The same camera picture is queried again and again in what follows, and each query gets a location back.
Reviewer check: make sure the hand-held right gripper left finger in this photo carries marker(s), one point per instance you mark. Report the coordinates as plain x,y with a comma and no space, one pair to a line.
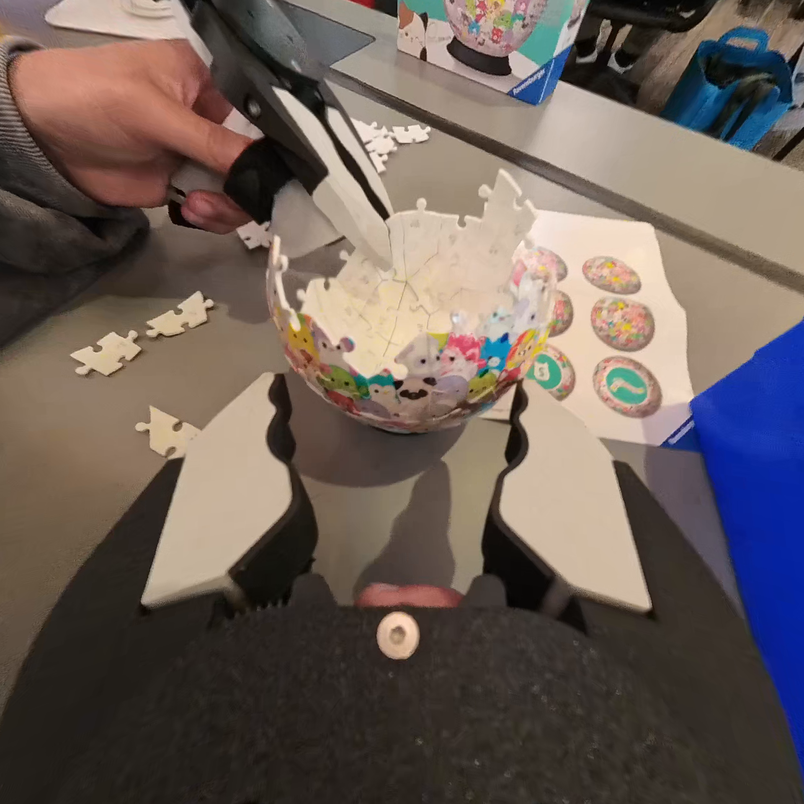
213,502

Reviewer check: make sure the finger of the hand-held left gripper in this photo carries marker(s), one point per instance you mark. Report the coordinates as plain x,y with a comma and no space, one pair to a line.
363,160
352,210

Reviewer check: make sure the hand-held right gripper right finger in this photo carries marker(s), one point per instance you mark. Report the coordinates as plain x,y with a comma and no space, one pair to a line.
565,502

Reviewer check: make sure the colourful puzzle ball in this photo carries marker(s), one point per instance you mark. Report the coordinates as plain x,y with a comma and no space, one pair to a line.
377,314

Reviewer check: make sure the person's left forearm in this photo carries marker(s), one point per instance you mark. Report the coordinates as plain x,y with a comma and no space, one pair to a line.
37,251

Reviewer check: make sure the strip of joined puzzle pieces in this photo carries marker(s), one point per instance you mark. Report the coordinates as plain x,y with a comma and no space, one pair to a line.
363,127

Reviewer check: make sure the colourful puzzle box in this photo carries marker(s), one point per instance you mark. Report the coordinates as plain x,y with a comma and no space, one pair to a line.
477,37

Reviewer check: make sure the puzzle instruction sheet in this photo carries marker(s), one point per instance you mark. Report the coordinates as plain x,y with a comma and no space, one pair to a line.
628,238

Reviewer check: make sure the person's left hand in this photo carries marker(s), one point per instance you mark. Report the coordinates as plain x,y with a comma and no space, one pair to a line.
113,119

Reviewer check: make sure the person's right hand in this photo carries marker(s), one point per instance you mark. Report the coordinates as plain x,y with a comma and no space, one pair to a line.
408,593

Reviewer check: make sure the blue plastic bin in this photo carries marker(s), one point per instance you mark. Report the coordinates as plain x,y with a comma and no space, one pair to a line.
754,471

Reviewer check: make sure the black office chair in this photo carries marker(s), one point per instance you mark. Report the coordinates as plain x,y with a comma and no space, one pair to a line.
653,12

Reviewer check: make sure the blue tote bag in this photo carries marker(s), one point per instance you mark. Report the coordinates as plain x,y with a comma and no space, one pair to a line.
728,94

